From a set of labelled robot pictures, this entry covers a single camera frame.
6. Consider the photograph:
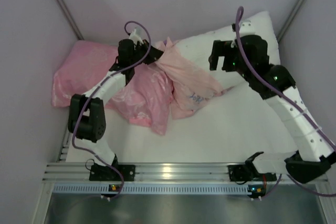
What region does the white pillow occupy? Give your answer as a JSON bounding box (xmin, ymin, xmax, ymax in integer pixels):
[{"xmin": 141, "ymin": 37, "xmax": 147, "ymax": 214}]
[{"xmin": 174, "ymin": 10, "xmax": 281, "ymax": 91}]

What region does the purple princess print pillowcase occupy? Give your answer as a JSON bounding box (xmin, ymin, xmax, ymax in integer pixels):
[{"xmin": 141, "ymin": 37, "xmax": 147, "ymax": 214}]
[{"xmin": 155, "ymin": 38, "xmax": 231, "ymax": 120}]

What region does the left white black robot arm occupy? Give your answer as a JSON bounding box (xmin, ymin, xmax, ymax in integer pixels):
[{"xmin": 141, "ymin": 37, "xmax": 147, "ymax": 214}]
[{"xmin": 68, "ymin": 39, "xmax": 163, "ymax": 173}]

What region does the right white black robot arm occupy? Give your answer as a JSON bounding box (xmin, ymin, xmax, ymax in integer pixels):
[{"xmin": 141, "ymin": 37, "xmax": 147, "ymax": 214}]
[{"xmin": 208, "ymin": 35, "xmax": 335, "ymax": 184}]

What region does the pink rose pattern pillow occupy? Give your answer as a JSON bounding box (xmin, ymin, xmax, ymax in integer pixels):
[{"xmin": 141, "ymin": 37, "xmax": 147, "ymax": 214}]
[{"xmin": 51, "ymin": 40, "xmax": 173, "ymax": 135}]

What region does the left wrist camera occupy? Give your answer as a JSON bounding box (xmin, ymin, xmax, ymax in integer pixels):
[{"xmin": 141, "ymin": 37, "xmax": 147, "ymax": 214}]
[{"xmin": 129, "ymin": 27, "xmax": 143, "ymax": 45}]

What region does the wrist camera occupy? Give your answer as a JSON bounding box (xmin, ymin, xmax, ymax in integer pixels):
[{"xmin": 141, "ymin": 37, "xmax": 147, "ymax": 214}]
[
  {"xmin": 129, "ymin": 27, "xmax": 143, "ymax": 45},
  {"xmin": 239, "ymin": 20, "xmax": 256, "ymax": 36}
]

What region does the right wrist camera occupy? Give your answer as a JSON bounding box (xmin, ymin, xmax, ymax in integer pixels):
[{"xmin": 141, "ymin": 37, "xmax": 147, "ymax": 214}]
[{"xmin": 239, "ymin": 20, "xmax": 256, "ymax": 36}]

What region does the left aluminium corner post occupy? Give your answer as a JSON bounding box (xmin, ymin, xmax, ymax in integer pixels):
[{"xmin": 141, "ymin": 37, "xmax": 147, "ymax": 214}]
[{"xmin": 56, "ymin": 0, "xmax": 84, "ymax": 40}]

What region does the aluminium corner post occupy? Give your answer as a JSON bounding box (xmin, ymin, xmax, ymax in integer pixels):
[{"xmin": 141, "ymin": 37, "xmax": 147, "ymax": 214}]
[
  {"xmin": 277, "ymin": 0, "xmax": 307, "ymax": 43},
  {"xmin": 56, "ymin": 0, "xmax": 84, "ymax": 40}
]

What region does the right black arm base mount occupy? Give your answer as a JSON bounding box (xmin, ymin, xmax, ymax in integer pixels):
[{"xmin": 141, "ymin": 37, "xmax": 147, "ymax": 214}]
[{"xmin": 228, "ymin": 165, "xmax": 260, "ymax": 185}]

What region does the right aluminium corner post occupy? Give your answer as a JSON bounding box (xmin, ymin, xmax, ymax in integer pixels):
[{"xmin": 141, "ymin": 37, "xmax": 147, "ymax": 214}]
[{"xmin": 277, "ymin": 0, "xmax": 307, "ymax": 43}]

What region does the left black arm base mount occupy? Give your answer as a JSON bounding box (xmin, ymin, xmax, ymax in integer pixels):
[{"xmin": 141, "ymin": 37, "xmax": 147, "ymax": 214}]
[{"xmin": 89, "ymin": 164, "xmax": 135, "ymax": 182}]

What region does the slotted grey cable duct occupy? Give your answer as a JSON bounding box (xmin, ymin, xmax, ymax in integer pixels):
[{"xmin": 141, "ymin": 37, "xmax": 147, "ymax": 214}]
[{"xmin": 53, "ymin": 183, "xmax": 257, "ymax": 195}]

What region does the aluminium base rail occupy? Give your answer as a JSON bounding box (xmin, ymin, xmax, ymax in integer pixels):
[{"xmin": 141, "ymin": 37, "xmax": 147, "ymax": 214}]
[{"xmin": 41, "ymin": 162, "xmax": 329, "ymax": 183}]

